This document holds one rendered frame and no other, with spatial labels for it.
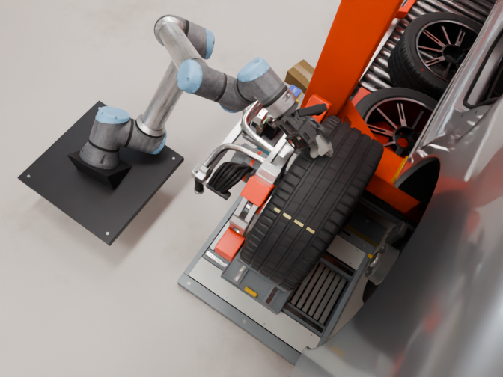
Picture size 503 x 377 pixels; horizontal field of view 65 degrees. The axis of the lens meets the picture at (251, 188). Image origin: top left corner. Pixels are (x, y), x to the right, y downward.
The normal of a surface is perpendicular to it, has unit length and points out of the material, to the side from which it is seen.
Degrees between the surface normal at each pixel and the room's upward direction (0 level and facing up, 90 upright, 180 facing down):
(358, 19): 90
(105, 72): 0
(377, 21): 90
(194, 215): 0
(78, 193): 0
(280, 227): 45
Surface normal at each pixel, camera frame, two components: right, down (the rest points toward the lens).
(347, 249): 0.11, -0.38
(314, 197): -0.11, -0.07
